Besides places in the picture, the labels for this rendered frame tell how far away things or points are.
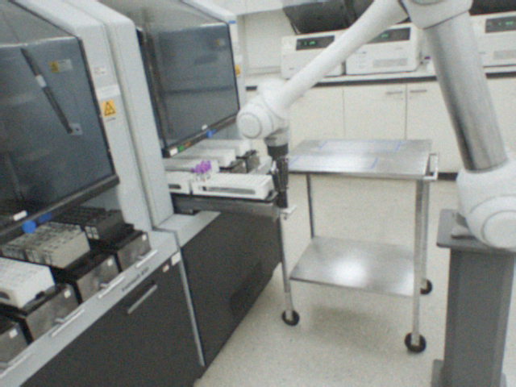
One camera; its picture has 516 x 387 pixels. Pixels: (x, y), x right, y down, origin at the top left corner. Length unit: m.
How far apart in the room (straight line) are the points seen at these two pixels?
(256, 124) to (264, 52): 3.45
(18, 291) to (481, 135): 1.16
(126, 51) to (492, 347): 1.53
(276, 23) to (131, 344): 3.64
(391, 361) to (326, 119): 2.35
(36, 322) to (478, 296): 1.26
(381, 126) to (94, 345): 2.93
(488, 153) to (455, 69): 0.22
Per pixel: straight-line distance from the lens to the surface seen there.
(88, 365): 1.33
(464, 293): 1.52
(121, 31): 1.46
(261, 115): 1.15
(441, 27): 1.08
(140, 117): 1.48
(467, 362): 1.69
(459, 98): 1.10
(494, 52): 3.56
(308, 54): 3.74
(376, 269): 2.01
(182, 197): 1.60
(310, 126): 3.84
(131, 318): 1.40
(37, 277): 1.18
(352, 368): 1.93
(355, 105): 3.68
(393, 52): 3.58
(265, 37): 4.55
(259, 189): 1.43
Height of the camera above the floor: 1.37
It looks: 21 degrees down
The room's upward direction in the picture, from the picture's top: 7 degrees counter-clockwise
